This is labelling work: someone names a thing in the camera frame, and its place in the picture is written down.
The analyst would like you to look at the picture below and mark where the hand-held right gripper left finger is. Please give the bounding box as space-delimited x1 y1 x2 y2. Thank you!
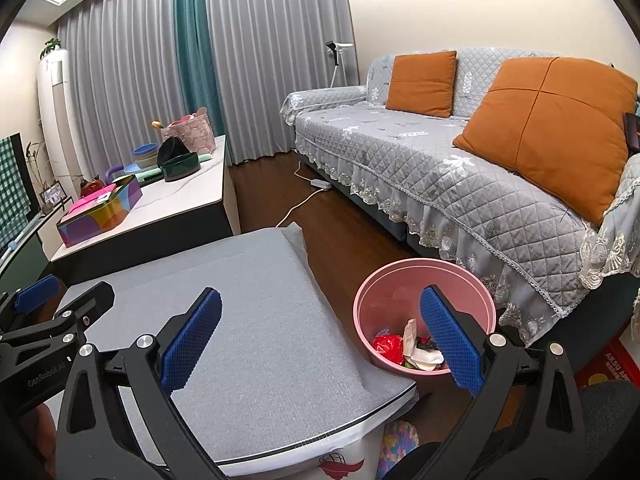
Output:
55 287 223 480

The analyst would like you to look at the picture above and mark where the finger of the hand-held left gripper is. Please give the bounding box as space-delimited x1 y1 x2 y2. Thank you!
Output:
50 281 117 343
0 273 61 328

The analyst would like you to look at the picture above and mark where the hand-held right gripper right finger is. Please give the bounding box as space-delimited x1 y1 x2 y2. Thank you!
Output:
419 285 588 480

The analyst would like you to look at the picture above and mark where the white tissue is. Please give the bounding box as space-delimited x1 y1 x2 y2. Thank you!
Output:
407 347 445 372

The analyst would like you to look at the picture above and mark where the beige paper wrapper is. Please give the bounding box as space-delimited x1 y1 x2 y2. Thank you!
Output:
402 318 420 353

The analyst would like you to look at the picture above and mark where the small red plastic bag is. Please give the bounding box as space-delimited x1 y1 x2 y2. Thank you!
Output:
372 335 405 366

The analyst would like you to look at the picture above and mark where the pink plastic bin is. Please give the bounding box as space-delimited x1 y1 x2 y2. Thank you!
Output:
353 258 496 376

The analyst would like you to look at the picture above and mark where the white and green TV cabinet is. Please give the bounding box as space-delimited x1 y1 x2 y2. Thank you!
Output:
0 195 73 301

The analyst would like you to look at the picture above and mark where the white rod blue tip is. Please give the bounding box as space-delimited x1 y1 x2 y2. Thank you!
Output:
0 220 43 263

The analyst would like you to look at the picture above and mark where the grey foam mat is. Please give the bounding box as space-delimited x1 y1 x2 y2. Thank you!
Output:
50 227 418 466

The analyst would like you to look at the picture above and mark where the colourful rectangular box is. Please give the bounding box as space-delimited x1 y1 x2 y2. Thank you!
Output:
56 177 143 248

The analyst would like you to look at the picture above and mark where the pink card sheet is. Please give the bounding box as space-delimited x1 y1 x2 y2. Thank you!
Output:
65 195 118 218

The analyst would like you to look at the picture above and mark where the black television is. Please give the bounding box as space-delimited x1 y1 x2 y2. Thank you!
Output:
0 132 38 251

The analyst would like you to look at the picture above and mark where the green checkered cloth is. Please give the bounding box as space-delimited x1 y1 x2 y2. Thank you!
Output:
0 137 23 246

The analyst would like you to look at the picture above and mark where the colourful fluffy slipper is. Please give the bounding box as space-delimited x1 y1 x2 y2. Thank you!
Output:
377 420 421 480

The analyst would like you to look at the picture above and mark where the dark red teapot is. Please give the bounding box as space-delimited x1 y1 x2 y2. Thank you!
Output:
80 175 113 198

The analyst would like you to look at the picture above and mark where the bamboo plant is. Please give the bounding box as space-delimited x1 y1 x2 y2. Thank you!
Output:
25 141 51 196

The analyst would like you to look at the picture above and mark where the white top coffee table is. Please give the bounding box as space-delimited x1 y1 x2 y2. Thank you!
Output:
50 135 236 286

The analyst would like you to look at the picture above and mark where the mint green tray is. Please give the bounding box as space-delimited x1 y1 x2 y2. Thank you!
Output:
136 154 215 181

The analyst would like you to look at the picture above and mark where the white printed storage box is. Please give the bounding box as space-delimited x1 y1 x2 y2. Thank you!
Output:
215 395 421 480

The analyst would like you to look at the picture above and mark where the stack of coloured bowls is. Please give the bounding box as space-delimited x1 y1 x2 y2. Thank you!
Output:
132 142 161 170

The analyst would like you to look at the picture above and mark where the red printed carton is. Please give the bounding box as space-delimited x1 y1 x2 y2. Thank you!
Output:
575 332 640 391

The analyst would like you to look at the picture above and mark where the dark green round tin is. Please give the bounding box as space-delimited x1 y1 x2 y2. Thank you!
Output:
162 152 202 182

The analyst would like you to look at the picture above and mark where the white standing air conditioner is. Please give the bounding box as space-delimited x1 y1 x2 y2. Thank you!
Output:
36 47 86 196

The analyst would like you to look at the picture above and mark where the dark grey chair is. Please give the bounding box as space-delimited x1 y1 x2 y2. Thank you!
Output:
575 379 640 480

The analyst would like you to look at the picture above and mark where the grey quilted sofa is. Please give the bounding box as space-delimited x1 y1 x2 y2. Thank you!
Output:
280 47 640 361

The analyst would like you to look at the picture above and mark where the pink quilted bag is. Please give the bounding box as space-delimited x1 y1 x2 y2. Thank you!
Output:
160 106 217 156

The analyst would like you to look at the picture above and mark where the orange cushion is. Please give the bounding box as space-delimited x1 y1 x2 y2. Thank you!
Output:
386 51 457 118
452 56 640 226

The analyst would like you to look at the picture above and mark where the grey curtain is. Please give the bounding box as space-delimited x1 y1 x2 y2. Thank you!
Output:
56 0 188 161
207 0 361 161

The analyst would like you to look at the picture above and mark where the teal curtain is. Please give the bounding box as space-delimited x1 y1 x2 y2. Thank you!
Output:
172 0 226 136

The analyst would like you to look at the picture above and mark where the white floor lamp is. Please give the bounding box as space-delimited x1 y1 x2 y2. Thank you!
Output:
325 41 355 88

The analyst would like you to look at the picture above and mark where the small photo frame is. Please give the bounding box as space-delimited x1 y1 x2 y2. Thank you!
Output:
39 185 66 211

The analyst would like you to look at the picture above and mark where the purple plastic handle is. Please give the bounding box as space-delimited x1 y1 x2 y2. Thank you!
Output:
102 164 132 186

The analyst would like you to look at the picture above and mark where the white power cable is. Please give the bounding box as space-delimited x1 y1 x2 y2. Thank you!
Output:
274 157 321 229

